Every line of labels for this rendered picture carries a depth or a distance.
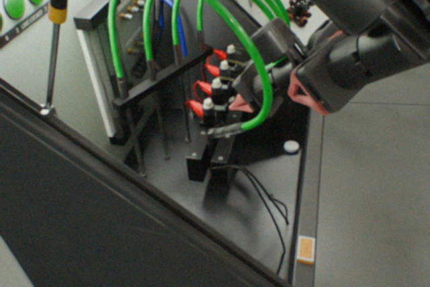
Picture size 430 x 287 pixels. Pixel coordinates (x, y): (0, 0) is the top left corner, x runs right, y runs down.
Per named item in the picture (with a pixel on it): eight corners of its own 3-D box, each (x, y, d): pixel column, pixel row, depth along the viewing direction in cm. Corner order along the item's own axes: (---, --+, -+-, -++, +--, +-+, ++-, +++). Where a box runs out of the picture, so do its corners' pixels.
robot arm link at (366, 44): (435, 73, 36) (463, 29, 38) (381, 20, 35) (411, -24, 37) (379, 91, 43) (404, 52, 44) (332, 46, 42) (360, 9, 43)
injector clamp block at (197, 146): (228, 205, 102) (226, 162, 92) (191, 198, 104) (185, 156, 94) (251, 120, 127) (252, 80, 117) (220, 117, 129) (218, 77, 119)
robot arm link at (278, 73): (310, 83, 71) (320, 68, 74) (286, 52, 69) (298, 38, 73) (281, 99, 76) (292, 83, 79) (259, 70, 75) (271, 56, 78)
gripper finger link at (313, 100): (265, 86, 55) (300, 67, 46) (299, 56, 57) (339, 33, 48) (295, 125, 55) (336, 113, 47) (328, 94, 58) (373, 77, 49)
